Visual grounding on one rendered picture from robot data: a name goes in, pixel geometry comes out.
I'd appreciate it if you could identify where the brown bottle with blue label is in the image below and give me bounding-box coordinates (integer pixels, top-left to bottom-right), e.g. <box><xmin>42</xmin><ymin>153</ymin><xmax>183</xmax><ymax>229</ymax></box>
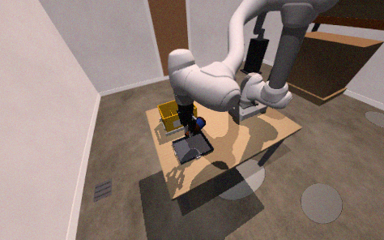
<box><xmin>185</xmin><ymin>117</ymin><xmax>206</xmax><ymax>137</ymax></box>

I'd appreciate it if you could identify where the yellow crate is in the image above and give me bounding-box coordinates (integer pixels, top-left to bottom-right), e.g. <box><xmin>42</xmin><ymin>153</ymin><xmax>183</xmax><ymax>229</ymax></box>
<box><xmin>158</xmin><ymin>101</ymin><xmax>197</xmax><ymax>132</ymax></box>

